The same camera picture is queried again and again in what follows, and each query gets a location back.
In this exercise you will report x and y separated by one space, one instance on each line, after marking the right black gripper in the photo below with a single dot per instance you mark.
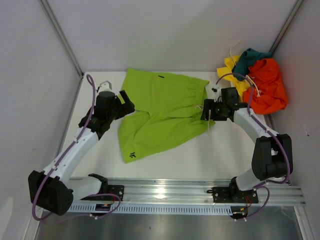
209 104

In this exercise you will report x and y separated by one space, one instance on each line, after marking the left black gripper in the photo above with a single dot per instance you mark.
128 108

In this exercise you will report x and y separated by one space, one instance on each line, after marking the lime green shorts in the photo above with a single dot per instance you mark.
168 110

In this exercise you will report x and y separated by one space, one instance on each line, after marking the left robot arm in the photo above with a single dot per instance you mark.
50 189

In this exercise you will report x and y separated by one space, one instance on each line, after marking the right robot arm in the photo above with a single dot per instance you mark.
272 159

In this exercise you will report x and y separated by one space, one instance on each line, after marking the yellow shorts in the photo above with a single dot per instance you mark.
229 64

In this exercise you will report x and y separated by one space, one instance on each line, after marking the teal shorts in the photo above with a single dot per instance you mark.
247 59

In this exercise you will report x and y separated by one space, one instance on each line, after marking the orange shorts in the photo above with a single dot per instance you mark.
269 95

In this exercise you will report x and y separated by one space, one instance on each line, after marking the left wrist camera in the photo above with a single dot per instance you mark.
105 86

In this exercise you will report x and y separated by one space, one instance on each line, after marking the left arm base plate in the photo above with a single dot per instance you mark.
116 190

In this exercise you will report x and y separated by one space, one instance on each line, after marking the aluminium rail frame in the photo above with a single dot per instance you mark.
194 192

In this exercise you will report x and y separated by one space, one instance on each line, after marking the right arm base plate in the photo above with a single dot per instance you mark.
229 195

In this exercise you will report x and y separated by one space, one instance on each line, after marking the slotted cable duct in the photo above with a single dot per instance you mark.
156 209

